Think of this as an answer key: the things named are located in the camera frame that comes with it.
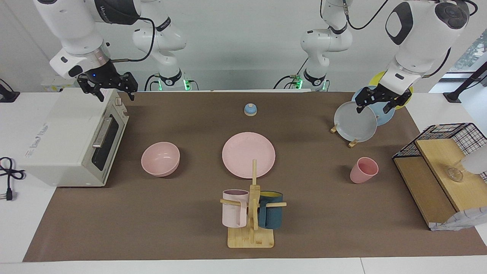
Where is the pink bowl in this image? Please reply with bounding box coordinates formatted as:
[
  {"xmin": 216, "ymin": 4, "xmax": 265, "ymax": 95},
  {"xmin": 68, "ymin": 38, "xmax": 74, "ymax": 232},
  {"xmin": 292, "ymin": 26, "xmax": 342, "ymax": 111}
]
[{"xmin": 141, "ymin": 142, "xmax": 181, "ymax": 177}]

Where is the black stand with pole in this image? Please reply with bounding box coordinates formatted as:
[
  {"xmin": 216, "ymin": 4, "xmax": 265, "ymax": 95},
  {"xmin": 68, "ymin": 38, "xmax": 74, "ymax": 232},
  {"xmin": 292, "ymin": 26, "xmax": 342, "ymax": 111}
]
[{"xmin": 443, "ymin": 61, "xmax": 487, "ymax": 103}]

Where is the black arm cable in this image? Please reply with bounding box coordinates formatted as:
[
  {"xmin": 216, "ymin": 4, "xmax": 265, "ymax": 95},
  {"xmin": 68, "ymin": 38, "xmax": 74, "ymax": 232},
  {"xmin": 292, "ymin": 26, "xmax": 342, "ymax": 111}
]
[
  {"xmin": 320, "ymin": 0, "xmax": 390, "ymax": 31},
  {"xmin": 110, "ymin": 17, "xmax": 156, "ymax": 63}
]

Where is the white toaster oven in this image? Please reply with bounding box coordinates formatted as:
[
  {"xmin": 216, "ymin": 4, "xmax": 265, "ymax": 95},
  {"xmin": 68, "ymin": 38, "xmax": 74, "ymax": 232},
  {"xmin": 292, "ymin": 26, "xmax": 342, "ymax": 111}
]
[{"xmin": 19, "ymin": 88, "xmax": 130, "ymax": 187}]

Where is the wooden shelf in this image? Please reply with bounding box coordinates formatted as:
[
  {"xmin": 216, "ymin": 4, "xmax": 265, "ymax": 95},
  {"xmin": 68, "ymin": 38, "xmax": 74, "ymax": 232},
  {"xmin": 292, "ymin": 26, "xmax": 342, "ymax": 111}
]
[{"xmin": 393, "ymin": 138, "xmax": 487, "ymax": 229}]

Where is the wooden mug tree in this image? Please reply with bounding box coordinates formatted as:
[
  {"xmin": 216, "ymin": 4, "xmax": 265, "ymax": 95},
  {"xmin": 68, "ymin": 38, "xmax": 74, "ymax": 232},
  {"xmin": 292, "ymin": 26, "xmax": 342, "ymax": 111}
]
[{"xmin": 220, "ymin": 159, "xmax": 287, "ymax": 249}]

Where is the white crumpled bag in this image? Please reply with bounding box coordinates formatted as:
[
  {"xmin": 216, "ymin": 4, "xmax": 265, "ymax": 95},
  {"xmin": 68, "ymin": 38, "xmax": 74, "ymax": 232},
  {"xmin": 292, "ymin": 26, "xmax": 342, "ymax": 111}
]
[{"xmin": 430, "ymin": 207, "xmax": 487, "ymax": 231}]

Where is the wooden plate rack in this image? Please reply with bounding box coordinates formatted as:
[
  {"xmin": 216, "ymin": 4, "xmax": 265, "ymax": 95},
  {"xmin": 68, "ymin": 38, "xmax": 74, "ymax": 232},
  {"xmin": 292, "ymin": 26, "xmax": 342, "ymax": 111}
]
[{"xmin": 330, "ymin": 123, "xmax": 359, "ymax": 148}]

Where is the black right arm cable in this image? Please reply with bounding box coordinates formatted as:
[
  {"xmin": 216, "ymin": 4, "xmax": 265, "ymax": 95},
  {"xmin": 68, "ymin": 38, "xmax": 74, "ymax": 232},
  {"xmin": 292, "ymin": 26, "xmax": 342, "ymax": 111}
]
[{"xmin": 110, "ymin": 17, "xmax": 156, "ymax": 63}]

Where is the translucent white plastic container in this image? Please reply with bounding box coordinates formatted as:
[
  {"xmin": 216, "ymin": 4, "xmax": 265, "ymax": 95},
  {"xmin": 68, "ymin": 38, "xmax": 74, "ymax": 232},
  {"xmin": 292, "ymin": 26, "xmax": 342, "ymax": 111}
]
[{"xmin": 461, "ymin": 147, "xmax": 487, "ymax": 175}]

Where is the black power cord with plug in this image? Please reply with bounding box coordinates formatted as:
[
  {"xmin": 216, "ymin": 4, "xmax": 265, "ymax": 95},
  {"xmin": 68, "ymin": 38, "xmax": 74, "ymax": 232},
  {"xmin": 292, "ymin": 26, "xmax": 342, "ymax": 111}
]
[{"xmin": 0, "ymin": 157, "xmax": 25, "ymax": 201}]

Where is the light pink mug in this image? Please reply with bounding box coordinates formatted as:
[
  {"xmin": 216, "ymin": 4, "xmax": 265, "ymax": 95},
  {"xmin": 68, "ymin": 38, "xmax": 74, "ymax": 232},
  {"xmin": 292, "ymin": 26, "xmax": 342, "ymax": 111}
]
[{"xmin": 222, "ymin": 189, "xmax": 250, "ymax": 228}]

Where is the yellow plate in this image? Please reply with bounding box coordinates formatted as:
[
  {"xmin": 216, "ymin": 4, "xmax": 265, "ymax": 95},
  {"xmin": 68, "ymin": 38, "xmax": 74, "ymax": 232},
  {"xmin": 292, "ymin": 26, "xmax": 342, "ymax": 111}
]
[{"xmin": 368, "ymin": 70, "xmax": 414, "ymax": 110}]

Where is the gray plate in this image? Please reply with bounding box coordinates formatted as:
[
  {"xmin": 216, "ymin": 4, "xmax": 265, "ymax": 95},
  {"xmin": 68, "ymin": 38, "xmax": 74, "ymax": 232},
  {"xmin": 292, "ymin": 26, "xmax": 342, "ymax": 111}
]
[{"xmin": 334, "ymin": 101, "xmax": 378, "ymax": 143}]

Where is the dark teal mug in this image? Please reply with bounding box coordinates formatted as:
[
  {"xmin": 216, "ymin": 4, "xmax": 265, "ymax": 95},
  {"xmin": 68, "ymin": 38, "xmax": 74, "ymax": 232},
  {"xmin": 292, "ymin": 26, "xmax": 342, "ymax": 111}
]
[{"xmin": 257, "ymin": 191, "xmax": 284, "ymax": 229}]

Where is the black desk clamp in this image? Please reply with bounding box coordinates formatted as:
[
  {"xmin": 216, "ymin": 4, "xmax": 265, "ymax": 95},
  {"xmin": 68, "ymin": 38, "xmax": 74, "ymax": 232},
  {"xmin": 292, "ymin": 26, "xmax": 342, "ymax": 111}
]
[{"xmin": 0, "ymin": 79, "xmax": 20, "ymax": 103}]

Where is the pink cup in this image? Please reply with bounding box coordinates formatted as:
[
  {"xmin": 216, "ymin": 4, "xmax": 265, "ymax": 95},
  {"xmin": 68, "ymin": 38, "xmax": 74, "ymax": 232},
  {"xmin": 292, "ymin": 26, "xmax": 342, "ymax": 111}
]
[{"xmin": 350, "ymin": 157, "xmax": 379, "ymax": 184}]

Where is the clear glass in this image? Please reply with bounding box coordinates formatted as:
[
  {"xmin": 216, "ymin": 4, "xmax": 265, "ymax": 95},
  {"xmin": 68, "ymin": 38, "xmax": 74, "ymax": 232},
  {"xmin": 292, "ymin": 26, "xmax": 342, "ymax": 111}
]
[{"xmin": 447, "ymin": 167, "xmax": 465, "ymax": 182}]

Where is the light blue plate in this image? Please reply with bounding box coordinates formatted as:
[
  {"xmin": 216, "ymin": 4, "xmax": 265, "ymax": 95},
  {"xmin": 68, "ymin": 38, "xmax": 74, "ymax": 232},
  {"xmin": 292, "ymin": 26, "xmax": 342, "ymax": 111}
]
[{"xmin": 351, "ymin": 86, "xmax": 396, "ymax": 126}]

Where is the brown table mat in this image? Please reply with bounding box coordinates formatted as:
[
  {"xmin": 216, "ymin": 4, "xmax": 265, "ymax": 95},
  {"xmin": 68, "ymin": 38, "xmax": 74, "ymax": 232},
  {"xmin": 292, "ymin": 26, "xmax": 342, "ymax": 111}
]
[{"xmin": 23, "ymin": 91, "xmax": 487, "ymax": 262}]

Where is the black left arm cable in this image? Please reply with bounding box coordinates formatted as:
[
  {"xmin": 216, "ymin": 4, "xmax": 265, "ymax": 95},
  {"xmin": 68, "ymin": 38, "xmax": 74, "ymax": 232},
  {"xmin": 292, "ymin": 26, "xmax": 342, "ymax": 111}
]
[{"xmin": 320, "ymin": 0, "xmax": 390, "ymax": 31}]

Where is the pink plate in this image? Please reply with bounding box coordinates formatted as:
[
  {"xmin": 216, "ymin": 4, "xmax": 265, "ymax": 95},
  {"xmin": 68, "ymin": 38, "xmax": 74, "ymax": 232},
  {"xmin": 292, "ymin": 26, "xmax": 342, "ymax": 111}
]
[{"xmin": 222, "ymin": 132, "xmax": 276, "ymax": 179}]

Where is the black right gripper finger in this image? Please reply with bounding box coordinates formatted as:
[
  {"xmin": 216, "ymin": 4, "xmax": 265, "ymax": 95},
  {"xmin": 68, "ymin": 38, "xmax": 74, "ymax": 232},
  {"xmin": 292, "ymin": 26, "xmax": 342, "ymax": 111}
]
[
  {"xmin": 88, "ymin": 86, "xmax": 105, "ymax": 102},
  {"xmin": 124, "ymin": 72, "xmax": 138, "ymax": 102}
]

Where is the black wire basket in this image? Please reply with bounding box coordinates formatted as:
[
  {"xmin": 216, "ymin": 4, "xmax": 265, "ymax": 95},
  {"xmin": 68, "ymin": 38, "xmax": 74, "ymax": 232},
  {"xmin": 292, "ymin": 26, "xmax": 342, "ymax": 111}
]
[{"xmin": 392, "ymin": 123, "xmax": 487, "ymax": 183}]

